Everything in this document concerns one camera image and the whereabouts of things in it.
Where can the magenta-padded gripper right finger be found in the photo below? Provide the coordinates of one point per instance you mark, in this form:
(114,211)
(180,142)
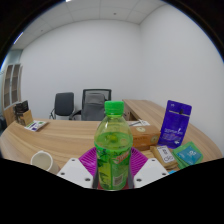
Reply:
(150,173)

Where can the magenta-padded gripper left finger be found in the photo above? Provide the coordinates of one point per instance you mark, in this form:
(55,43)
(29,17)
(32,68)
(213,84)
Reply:
(76,173)

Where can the green drink bottle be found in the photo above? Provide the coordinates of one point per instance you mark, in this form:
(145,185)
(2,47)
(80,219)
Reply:
(113,150)

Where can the tan snack packet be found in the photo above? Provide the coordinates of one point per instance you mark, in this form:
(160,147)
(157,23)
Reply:
(165,156)

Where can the white ceramic cup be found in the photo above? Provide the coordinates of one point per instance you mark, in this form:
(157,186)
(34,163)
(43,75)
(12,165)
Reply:
(41,161)

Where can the green packet stack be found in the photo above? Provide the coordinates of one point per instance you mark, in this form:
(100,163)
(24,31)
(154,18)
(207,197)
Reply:
(190,155)

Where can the purple standing pouch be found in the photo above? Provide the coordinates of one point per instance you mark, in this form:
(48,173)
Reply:
(175,125)

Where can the white green leaflet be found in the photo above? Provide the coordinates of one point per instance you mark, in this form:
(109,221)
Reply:
(35,125)

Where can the wooden side desk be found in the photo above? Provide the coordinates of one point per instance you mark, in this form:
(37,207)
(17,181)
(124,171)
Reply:
(146,110)

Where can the grey mesh office chair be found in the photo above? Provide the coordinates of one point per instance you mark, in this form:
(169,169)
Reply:
(93,106)

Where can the black office chair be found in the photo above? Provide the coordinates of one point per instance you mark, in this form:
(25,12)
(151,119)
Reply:
(64,104)

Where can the brown cardboard box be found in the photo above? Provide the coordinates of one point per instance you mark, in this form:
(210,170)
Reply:
(26,119)

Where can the black box stack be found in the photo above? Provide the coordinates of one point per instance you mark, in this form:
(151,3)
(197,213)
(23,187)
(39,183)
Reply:
(21,106)

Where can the wooden shelf cabinet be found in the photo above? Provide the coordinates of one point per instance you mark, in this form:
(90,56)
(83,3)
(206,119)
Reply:
(11,86)

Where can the ceiling light panel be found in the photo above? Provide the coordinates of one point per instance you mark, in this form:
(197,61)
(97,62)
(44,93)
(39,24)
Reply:
(18,38)

